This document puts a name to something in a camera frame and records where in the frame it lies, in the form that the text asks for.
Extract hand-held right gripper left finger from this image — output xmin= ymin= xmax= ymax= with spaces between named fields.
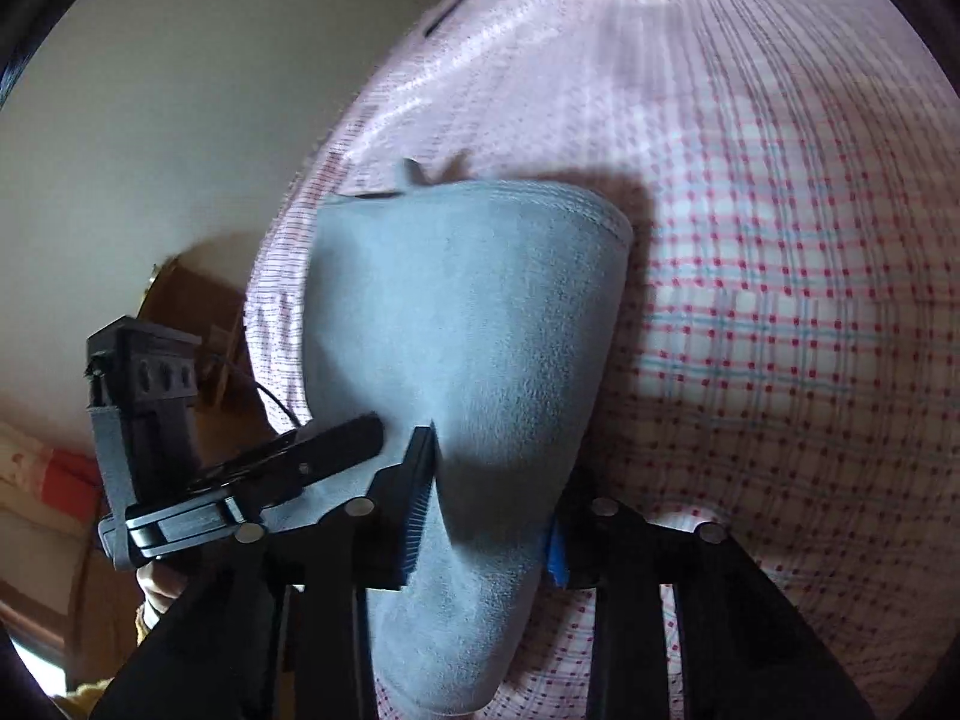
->
xmin=90 ymin=426 xmax=438 ymax=720

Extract red cloth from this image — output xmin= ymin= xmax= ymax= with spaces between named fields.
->
xmin=41 ymin=454 xmax=103 ymax=518

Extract pink checked bedsheet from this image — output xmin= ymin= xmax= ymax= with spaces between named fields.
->
xmin=244 ymin=0 xmax=960 ymax=720

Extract black strap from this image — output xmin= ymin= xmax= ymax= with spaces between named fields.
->
xmin=424 ymin=0 xmax=478 ymax=35

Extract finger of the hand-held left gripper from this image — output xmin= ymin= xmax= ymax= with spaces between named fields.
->
xmin=125 ymin=483 xmax=313 ymax=560
xmin=191 ymin=412 xmax=386 ymax=500

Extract light blue pants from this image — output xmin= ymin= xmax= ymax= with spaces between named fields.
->
xmin=300 ymin=157 xmax=635 ymax=717

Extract person's left hand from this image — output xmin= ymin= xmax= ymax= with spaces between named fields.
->
xmin=135 ymin=561 xmax=197 ymax=627

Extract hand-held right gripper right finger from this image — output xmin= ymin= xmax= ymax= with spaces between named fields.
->
xmin=544 ymin=484 xmax=877 ymax=720

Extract black cable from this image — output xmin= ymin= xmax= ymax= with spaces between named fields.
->
xmin=225 ymin=366 xmax=316 ymax=437

